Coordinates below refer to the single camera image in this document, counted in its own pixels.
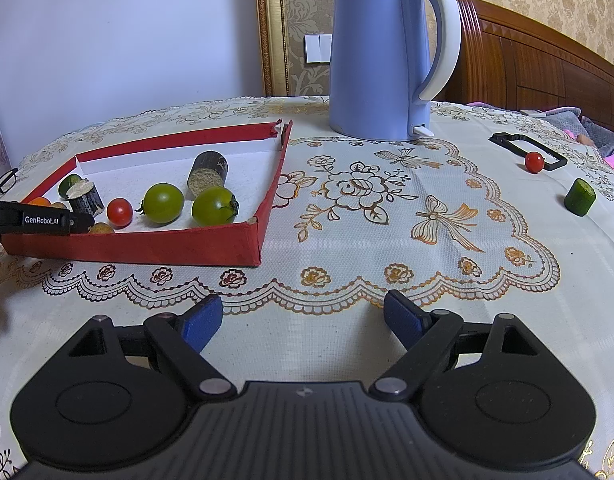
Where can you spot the white remote control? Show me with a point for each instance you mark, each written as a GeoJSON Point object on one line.
{"type": "Point", "coordinates": [534, 113]}

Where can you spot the white wall switch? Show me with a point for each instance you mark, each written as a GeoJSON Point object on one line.
{"type": "Point", "coordinates": [317, 48]}

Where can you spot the wooden bed headboard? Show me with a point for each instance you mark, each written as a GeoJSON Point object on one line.
{"type": "Point", "coordinates": [537, 60]}

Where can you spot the orange cherry tomato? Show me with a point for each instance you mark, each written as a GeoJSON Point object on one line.
{"type": "Point", "coordinates": [39, 201]}

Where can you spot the large dark sugarcane piece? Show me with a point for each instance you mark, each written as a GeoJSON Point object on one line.
{"type": "Point", "coordinates": [207, 172]}

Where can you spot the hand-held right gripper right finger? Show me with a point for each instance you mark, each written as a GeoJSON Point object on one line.
{"type": "Point", "coordinates": [404, 317]}

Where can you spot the small dark sugarcane piece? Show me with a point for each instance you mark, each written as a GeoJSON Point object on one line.
{"type": "Point", "coordinates": [87, 199]}

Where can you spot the small green cucumber piece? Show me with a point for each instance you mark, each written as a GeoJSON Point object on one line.
{"type": "Point", "coordinates": [68, 185]}

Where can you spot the black eyeglasses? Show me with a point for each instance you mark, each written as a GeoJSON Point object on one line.
{"type": "Point", "coordinates": [4, 182]}

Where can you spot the red cherry tomato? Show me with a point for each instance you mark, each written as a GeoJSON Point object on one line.
{"type": "Point", "coordinates": [534, 162]}
{"type": "Point", "coordinates": [119, 212]}

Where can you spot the gold wall moulding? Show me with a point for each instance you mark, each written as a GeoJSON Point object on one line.
{"type": "Point", "coordinates": [271, 30]}

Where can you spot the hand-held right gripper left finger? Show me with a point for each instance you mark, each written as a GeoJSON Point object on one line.
{"type": "Point", "coordinates": [202, 322]}

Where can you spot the green tomato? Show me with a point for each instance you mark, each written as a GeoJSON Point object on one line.
{"type": "Point", "coordinates": [214, 206]}
{"type": "Point", "coordinates": [162, 203]}

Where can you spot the blue electric kettle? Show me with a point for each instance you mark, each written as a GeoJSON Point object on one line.
{"type": "Point", "coordinates": [377, 60]}

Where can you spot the white gold floral tablecloth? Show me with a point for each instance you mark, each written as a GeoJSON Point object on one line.
{"type": "Point", "coordinates": [337, 260]}

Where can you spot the red cardboard box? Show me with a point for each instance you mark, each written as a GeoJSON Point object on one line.
{"type": "Point", "coordinates": [137, 250]}

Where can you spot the black rectangular frame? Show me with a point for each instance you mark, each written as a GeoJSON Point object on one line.
{"type": "Point", "coordinates": [507, 142]}

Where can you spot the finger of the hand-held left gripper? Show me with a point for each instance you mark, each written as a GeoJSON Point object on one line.
{"type": "Point", "coordinates": [82, 223]}

